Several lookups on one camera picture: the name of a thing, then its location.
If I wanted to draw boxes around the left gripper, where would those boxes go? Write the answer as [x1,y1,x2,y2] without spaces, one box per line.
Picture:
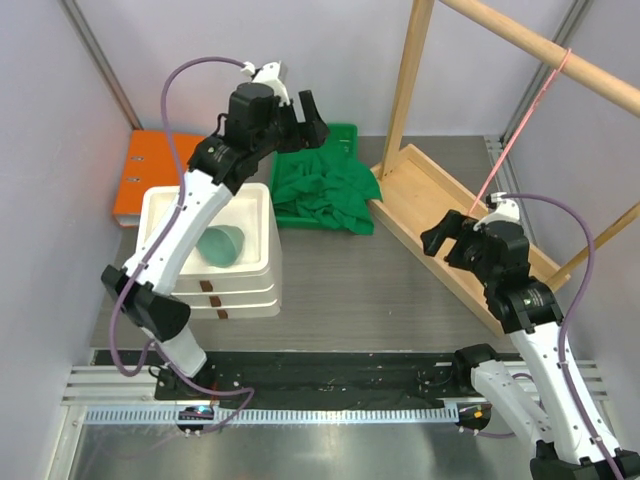
[253,90,330,160]

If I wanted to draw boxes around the green t shirt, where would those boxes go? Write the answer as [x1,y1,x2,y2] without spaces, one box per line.
[271,152,382,235]

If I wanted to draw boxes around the pink wire hanger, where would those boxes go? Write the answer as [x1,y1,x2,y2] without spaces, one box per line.
[467,48,572,215]

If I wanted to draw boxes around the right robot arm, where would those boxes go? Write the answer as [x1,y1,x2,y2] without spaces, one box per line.
[420,202,639,479]

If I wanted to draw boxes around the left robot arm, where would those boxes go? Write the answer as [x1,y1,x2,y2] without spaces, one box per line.
[101,83,329,399]

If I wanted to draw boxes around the green plastic tray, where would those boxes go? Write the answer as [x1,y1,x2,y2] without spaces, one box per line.
[270,124,360,230]

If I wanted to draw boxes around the wooden clothes rack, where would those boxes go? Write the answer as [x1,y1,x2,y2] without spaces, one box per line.
[370,1,639,336]

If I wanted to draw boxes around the teal ceramic cup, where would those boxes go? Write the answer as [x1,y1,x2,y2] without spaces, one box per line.
[196,225,245,268]

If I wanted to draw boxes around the white stacked containers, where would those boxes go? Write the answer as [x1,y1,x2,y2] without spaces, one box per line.
[125,178,282,319]

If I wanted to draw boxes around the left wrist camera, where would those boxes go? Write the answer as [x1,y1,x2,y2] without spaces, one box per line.
[241,61,291,105]

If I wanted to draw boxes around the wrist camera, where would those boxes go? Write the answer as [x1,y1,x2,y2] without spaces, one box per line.
[473,192,520,231]
[241,61,291,105]

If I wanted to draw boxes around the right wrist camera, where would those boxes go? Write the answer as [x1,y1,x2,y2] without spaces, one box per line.
[473,192,520,231]

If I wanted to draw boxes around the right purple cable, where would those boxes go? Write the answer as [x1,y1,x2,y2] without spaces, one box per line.
[509,193,626,471]

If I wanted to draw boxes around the purple cable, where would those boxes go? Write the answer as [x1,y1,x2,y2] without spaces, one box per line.
[108,56,254,376]
[509,193,626,471]

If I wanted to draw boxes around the orange ring binder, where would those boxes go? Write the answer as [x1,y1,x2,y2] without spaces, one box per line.
[112,130,179,228]

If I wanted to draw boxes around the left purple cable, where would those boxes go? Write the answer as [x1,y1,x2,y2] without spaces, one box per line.
[108,56,254,376]

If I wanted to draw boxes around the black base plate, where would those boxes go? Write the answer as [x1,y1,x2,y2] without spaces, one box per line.
[154,349,501,409]

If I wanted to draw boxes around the slotted cable duct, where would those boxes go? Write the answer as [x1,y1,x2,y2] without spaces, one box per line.
[84,404,459,426]

